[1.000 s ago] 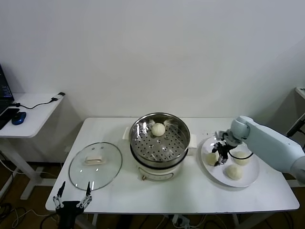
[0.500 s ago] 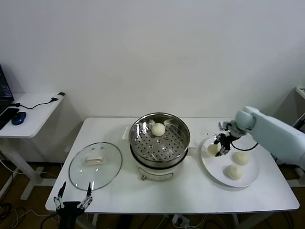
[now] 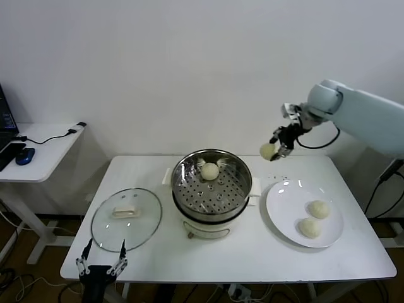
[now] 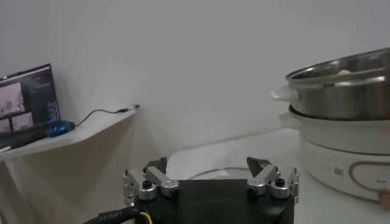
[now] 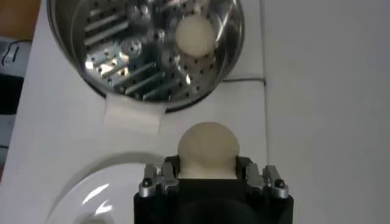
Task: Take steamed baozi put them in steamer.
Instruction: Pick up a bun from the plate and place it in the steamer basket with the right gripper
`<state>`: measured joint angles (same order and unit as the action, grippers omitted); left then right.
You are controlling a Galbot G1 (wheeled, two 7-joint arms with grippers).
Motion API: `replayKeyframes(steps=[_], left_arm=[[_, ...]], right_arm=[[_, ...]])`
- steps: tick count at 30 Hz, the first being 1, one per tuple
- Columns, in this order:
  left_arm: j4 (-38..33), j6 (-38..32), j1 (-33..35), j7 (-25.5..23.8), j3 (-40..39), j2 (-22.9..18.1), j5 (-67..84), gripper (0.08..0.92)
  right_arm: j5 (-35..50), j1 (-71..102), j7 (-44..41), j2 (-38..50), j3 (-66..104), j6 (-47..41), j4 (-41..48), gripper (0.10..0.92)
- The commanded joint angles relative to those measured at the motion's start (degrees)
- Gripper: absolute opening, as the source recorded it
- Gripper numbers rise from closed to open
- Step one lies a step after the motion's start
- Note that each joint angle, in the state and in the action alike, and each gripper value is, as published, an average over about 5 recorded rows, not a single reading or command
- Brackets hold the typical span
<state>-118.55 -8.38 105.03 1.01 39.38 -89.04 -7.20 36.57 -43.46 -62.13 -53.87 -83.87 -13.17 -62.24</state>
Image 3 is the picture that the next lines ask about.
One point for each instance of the cream electric cooking pot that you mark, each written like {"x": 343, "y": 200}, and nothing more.
{"x": 208, "y": 228}

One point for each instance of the stainless steel steamer basket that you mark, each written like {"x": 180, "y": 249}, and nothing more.
{"x": 227, "y": 192}

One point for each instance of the glass pot lid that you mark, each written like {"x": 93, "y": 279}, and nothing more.
{"x": 145, "y": 205}

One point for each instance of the white round plate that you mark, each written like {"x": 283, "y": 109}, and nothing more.
{"x": 284, "y": 195}

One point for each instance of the white side desk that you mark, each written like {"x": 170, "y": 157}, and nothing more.
{"x": 47, "y": 158}

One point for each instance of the white power strip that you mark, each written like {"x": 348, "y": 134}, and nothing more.
{"x": 240, "y": 291}

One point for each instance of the blue computer mouse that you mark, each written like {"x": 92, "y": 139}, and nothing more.
{"x": 25, "y": 156}

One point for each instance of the white steamed baozi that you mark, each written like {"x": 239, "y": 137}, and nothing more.
{"x": 210, "y": 171}
{"x": 309, "y": 228}
{"x": 318, "y": 209}
{"x": 266, "y": 151}

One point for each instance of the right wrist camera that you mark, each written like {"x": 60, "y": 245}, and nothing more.
{"x": 290, "y": 112}

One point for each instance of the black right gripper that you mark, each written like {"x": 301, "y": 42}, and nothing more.
{"x": 288, "y": 134}

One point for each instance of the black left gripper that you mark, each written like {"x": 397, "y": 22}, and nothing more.
{"x": 94, "y": 281}

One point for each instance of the black laptop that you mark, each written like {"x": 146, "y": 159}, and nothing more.
{"x": 5, "y": 126}

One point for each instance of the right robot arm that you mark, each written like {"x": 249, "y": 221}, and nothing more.
{"x": 363, "y": 110}

